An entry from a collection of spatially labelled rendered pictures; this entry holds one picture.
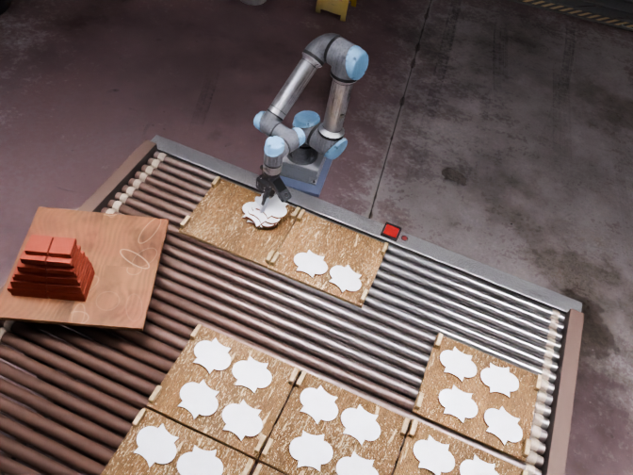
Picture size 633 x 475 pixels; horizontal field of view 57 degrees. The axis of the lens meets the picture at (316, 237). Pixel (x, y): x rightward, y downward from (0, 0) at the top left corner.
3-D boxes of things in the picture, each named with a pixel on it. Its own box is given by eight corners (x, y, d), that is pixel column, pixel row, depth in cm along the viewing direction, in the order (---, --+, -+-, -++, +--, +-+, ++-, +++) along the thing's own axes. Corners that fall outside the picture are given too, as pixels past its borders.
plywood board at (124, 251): (40, 209, 230) (39, 206, 228) (169, 221, 234) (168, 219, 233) (-8, 319, 198) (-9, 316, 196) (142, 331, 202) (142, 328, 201)
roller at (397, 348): (100, 219, 249) (98, 211, 245) (546, 409, 219) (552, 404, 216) (93, 226, 246) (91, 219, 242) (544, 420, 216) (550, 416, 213)
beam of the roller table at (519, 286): (157, 143, 285) (156, 134, 281) (576, 309, 254) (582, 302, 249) (147, 154, 280) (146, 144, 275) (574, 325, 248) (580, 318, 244)
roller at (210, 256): (107, 211, 252) (105, 204, 248) (548, 398, 223) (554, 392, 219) (101, 219, 249) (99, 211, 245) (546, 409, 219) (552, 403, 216)
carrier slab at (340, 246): (301, 213, 260) (301, 210, 259) (387, 247, 254) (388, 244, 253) (267, 270, 238) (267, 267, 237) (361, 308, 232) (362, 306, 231)
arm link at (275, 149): (290, 140, 225) (275, 151, 220) (287, 162, 233) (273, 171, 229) (275, 131, 227) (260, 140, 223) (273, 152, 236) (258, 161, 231)
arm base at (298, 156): (289, 140, 282) (291, 124, 275) (319, 146, 282) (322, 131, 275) (283, 161, 273) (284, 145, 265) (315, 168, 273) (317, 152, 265)
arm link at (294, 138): (287, 118, 236) (268, 130, 230) (308, 132, 232) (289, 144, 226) (285, 133, 242) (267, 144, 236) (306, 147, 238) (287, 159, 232)
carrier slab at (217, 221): (218, 180, 266) (218, 177, 265) (300, 212, 260) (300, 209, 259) (178, 232, 244) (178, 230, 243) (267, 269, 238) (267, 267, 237)
